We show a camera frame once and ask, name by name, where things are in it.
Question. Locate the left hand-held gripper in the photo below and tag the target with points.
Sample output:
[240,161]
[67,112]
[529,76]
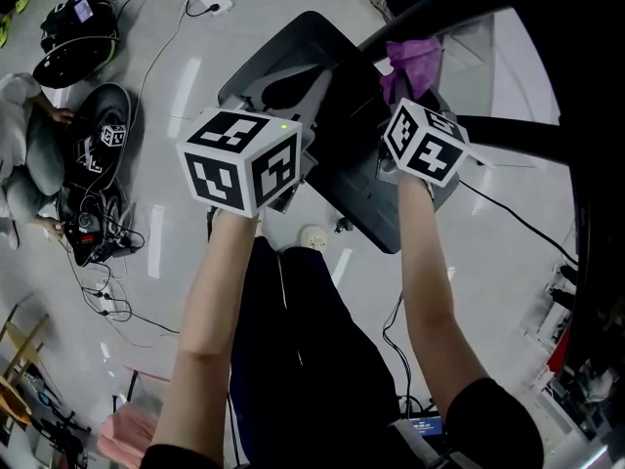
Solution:
[234,159]

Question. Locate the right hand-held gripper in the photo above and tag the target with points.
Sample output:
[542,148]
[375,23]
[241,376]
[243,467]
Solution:
[425,144]

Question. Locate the purple cloth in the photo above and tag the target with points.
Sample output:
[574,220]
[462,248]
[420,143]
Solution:
[415,61]

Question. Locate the person's left forearm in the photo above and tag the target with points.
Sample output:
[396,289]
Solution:
[210,311]

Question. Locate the person's right forearm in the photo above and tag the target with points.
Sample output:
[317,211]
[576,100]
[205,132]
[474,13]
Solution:
[429,271]

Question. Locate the pink cloth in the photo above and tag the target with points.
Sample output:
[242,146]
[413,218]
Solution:
[127,433]

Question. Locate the person's right white shoe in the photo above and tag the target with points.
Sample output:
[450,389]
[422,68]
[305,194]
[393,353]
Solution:
[313,237]

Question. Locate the idle hand-held gripper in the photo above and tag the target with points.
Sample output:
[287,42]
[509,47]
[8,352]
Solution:
[113,136]
[94,165]

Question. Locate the black open dome case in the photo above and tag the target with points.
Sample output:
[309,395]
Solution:
[102,105]

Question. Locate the black dome backpack with screen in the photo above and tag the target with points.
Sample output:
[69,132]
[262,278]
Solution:
[73,32]

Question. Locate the person's legs in dark trousers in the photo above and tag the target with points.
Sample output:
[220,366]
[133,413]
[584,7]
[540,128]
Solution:
[303,359]

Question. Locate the black device with screen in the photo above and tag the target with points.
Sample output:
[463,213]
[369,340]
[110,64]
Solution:
[425,425]

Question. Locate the cluttered white shelf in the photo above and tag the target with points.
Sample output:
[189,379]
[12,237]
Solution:
[561,394]

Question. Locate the wooden stool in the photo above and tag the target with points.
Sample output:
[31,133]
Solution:
[22,350]

